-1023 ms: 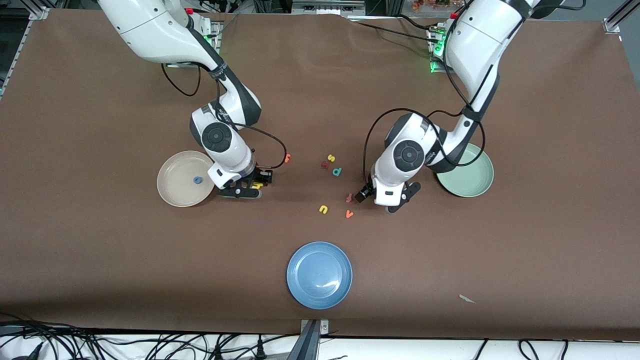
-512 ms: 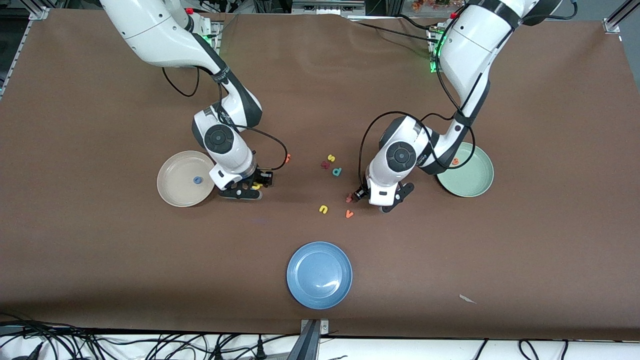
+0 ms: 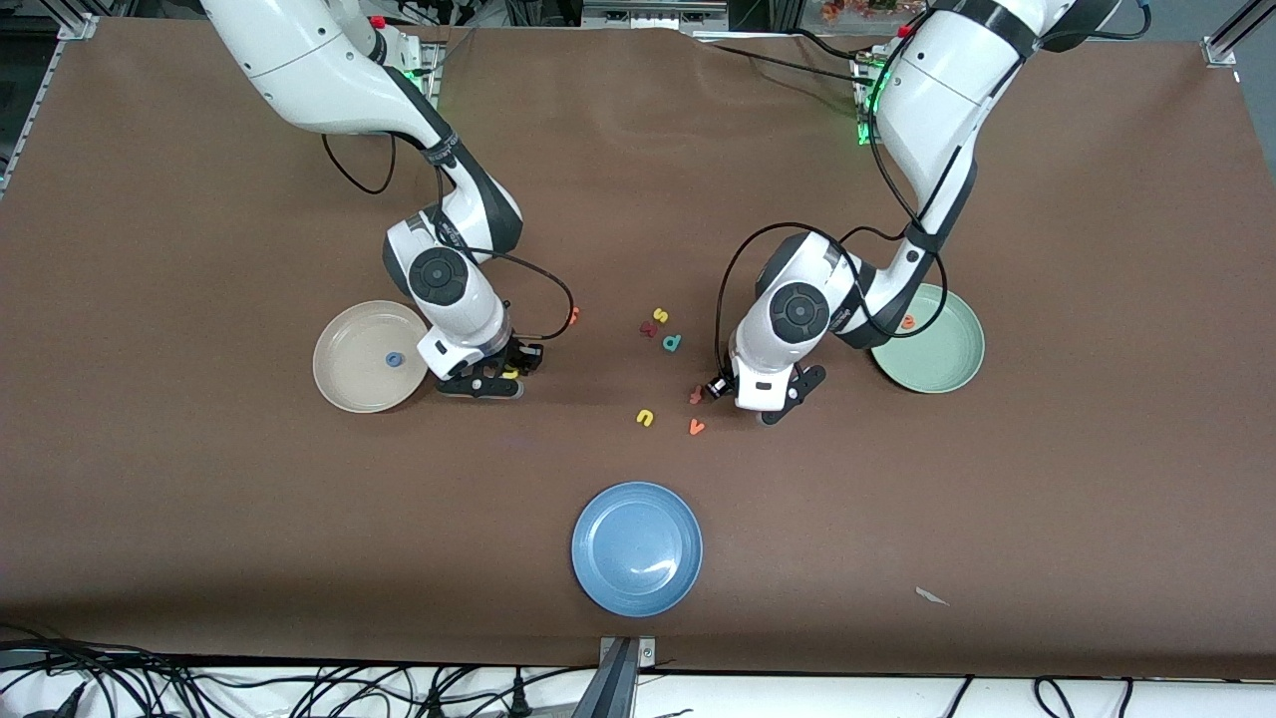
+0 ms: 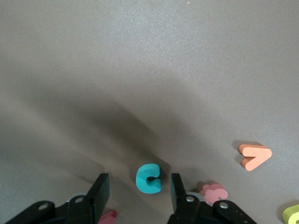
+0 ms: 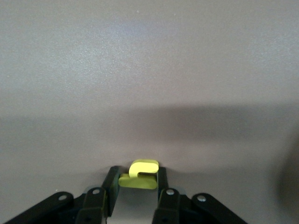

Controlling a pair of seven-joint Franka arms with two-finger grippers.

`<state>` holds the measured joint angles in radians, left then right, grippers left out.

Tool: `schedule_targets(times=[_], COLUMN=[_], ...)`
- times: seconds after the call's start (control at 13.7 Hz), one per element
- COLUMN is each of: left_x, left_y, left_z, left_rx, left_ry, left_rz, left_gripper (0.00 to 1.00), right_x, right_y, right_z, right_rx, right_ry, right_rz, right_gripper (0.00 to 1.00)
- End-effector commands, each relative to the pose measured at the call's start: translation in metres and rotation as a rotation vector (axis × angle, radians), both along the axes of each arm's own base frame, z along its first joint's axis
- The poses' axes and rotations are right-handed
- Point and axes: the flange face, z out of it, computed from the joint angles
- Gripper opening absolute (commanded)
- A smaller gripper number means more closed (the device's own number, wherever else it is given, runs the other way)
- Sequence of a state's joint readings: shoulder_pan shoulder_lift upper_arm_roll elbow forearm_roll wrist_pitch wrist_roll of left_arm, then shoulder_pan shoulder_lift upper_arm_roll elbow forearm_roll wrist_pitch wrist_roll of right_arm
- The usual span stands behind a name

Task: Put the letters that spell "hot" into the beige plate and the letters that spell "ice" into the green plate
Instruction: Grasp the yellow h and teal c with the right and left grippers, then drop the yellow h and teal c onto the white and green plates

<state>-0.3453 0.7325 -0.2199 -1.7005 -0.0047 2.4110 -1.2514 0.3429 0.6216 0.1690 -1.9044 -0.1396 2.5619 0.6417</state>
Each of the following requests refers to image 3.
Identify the black power plug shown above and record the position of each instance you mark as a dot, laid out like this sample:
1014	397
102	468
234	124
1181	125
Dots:
518	693

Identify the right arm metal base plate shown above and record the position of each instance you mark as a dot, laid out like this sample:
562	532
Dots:
431	60

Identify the aluminium frame profile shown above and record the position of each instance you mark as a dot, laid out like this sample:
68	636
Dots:
75	28
1231	40

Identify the beige round plate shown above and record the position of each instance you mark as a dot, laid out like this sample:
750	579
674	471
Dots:
349	349

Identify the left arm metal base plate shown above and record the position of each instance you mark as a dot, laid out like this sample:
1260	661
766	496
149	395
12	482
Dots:
861	125

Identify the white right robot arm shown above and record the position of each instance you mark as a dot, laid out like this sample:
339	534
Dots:
319	70

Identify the grey power strip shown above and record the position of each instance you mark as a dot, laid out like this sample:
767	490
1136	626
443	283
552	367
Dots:
653	12

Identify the white paper scrap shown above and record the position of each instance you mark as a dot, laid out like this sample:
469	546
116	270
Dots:
929	595

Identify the orange flowers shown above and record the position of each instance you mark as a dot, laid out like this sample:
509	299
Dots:
857	8

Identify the table cover sheet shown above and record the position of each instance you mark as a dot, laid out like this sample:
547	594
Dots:
199	499

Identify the blue round plate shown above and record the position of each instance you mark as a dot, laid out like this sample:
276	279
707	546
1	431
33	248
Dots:
637	548

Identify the green round plate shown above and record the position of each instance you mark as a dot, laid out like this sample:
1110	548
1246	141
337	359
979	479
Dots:
947	349

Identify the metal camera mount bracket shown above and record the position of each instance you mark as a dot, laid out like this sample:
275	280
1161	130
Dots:
623	688

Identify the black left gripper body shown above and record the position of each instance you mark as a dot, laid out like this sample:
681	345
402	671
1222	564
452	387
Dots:
722	384

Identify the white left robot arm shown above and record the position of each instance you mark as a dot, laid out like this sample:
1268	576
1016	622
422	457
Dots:
937	90

